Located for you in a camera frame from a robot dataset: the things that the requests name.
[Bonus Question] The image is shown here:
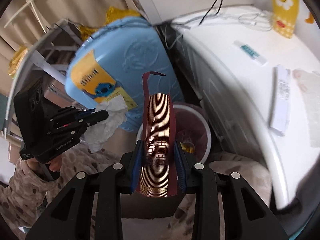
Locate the white tissue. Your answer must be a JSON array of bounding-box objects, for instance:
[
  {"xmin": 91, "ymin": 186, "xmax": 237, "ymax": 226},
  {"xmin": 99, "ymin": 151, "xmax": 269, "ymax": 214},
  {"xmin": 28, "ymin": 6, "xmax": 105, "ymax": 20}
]
[{"xmin": 84, "ymin": 95, "xmax": 127, "ymax": 153}]

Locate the red gold wedding envelope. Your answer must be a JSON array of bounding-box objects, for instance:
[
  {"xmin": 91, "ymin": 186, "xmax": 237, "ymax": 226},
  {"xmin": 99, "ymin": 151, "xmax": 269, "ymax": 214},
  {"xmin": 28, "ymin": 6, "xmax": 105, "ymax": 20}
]
[{"xmin": 138, "ymin": 72, "xmax": 177, "ymax": 198}]

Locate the clear bubble wrap sheet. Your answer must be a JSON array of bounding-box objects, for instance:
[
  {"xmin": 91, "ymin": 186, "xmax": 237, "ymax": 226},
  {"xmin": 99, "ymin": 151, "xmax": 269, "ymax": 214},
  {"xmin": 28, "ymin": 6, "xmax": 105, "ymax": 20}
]
[{"xmin": 293, "ymin": 69, "xmax": 319, "ymax": 148}]

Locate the gold box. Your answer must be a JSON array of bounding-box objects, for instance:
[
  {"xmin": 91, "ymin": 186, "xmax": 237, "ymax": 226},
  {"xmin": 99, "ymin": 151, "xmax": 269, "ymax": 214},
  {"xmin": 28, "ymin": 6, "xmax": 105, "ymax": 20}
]
[{"xmin": 180, "ymin": 141, "xmax": 195, "ymax": 154}]

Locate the white trash bin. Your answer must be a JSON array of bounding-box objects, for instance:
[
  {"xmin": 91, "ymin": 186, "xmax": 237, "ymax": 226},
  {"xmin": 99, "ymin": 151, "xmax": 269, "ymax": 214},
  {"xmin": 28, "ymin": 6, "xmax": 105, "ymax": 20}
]
[{"xmin": 137, "ymin": 104, "xmax": 212, "ymax": 164}]

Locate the person's left hand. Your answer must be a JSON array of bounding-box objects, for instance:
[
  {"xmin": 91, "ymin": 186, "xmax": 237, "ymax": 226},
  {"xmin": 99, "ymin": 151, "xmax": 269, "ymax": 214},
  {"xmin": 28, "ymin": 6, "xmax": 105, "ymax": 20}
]
[{"xmin": 27, "ymin": 155, "xmax": 62, "ymax": 174}]

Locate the blue Stitch suitcase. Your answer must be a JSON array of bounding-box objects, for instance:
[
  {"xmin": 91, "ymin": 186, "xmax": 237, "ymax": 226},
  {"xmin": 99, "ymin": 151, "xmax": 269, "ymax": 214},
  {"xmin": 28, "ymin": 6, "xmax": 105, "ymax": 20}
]
[{"xmin": 65, "ymin": 16, "xmax": 184, "ymax": 132}]

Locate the spotted pajama left sleeve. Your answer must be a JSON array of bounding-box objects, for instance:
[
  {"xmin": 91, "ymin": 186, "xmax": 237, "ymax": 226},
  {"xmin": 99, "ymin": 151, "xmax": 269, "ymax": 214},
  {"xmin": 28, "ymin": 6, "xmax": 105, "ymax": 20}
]
[{"xmin": 1, "ymin": 159, "xmax": 55, "ymax": 227}]

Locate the yellow plastic bag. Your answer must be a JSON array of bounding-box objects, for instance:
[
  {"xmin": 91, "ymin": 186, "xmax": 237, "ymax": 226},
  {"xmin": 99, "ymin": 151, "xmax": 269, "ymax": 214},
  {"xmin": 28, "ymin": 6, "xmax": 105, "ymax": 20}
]
[{"xmin": 7, "ymin": 6, "xmax": 141, "ymax": 78}]

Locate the beige curtain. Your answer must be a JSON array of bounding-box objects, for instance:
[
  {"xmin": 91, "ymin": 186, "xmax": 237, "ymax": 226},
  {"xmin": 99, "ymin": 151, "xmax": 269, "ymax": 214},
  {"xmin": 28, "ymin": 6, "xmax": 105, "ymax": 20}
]
[{"xmin": 1, "ymin": 0, "xmax": 127, "ymax": 95}]

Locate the white bedside table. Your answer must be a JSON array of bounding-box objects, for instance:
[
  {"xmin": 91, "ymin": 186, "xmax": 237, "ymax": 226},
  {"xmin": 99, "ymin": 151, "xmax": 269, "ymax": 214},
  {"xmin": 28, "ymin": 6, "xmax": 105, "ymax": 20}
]
[{"xmin": 161, "ymin": 6, "xmax": 319, "ymax": 209}]

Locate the teal white small packet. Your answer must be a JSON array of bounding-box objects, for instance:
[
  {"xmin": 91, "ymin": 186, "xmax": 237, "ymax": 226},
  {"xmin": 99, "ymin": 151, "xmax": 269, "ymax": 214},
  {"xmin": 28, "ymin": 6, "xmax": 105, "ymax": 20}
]
[{"xmin": 233, "ymin": 40, "xmax": 267, "ymax": 66}]

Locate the yellow flower tumbler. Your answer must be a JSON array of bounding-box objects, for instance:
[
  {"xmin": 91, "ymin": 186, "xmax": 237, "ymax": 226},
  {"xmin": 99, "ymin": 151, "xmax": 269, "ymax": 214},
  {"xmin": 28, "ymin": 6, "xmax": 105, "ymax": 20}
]
[{"xmin": 269, "ymin": 0, "xmax": 315, "ymax": 39}]

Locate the black charger cable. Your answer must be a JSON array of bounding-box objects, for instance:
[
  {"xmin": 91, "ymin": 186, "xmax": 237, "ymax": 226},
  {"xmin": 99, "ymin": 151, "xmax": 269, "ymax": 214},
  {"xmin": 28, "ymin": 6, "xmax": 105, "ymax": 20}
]
[{"xmin": 198, "ymin": 0, "xmax": 226, "ymax": 26}]

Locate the white coiled cable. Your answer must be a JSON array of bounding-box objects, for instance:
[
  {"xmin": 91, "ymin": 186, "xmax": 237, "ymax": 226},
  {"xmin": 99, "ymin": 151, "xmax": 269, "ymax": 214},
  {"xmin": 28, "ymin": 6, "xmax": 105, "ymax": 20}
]
[{"xmin": 172, "ymin": 11, "xmax": 276, "ymax": 32}]

